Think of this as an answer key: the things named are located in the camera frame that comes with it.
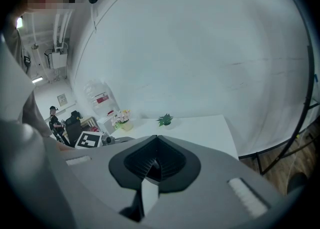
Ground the clear water jug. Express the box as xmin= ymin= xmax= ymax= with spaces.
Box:
xmin=83 ymin=79 xmax=120 ymax=116

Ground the black metal frame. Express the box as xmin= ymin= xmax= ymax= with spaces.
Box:
xmin=238 ymin=0 xmax=320 ymax=176

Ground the white ceiling air unit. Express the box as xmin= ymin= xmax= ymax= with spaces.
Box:
xmin=44 ymin=47 xmax=69 ymax=70

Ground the small green potted plant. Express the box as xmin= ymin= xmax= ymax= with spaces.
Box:
xmin=156 ymin=113 xmax=181 ymax=130

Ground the white box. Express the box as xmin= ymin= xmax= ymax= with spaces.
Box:
xmin=96 ymin=116 xmax=116 ymax=135

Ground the framed wall sign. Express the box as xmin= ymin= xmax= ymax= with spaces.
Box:
xmin=57 ymin=93 xmax=68 ymax=107

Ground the pink and white flower pot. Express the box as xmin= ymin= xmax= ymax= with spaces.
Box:
xmin=110 ymin=109 xmax=134 ymax=132

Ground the black office chair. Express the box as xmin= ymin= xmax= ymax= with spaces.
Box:
xmin=64 ymin=110 xmax=83 ymax=148

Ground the person's gray shirt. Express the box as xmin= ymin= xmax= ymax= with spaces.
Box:
xmin=0 ymin=15 xmax=54 ymax=139

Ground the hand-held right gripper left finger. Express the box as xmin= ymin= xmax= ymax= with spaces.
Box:
xmin=43 ymin=134 xmax=159 ymax=229

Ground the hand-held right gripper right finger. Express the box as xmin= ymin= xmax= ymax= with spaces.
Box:
xmin=141 ymin=134 xmax=291 ymax=229

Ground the light wooden desk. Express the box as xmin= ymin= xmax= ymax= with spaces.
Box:
xmin=79 ymin=115 xmax=98 ymax=132

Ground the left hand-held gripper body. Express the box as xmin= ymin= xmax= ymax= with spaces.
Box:
xmin=74 ymin=131 xmax=136 ymax=150

